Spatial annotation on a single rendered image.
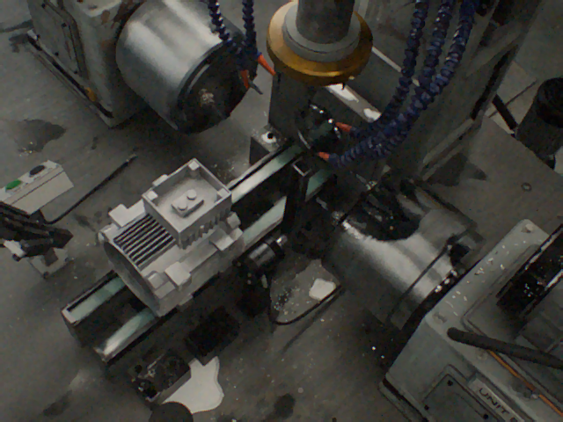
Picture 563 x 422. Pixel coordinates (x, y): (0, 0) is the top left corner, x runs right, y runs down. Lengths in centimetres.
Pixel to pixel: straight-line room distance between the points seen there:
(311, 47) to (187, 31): 36
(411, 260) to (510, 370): 23
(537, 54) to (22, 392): 258
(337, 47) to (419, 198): 30
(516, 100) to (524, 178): 73
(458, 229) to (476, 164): 58
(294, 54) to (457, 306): 49
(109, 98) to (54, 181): 38
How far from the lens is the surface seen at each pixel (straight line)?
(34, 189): 135
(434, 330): 115
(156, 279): 121
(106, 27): 153
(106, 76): 162
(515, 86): 255
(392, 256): 121
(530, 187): 181
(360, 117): 136
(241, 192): 149
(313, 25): 114
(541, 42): 340
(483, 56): 145
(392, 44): 140
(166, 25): 146
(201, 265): 126
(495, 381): 115
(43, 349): 150
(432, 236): 121
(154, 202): 123
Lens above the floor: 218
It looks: 58 degrees down
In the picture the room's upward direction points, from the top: 9 degrees clockwise
